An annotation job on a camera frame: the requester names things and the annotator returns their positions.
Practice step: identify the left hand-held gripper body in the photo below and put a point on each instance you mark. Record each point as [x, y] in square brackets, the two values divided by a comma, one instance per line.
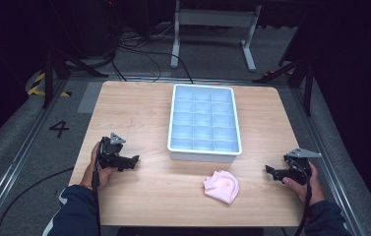
[111, 153]

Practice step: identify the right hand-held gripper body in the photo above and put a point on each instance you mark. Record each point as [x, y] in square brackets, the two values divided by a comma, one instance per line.
[296, 168]

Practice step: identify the pink cloth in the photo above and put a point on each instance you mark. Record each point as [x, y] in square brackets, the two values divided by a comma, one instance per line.
[222, 186]

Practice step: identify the white compartment storage box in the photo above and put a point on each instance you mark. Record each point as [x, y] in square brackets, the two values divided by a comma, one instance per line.
[204, 122]

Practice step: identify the person's right hand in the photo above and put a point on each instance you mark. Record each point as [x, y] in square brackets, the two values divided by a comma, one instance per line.
[308, 187]

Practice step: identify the person's left hand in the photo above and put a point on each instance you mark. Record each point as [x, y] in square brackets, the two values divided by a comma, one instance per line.
[99, 173]

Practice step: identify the black metal stand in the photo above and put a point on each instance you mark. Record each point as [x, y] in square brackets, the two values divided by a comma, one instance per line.
[60, 70]
[296, 77]

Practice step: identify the yellow black hazard tape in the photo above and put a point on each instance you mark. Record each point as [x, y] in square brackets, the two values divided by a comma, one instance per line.
[42, 87]

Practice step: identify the white metal table frame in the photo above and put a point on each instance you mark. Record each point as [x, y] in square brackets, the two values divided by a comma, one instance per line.
[215, 32]

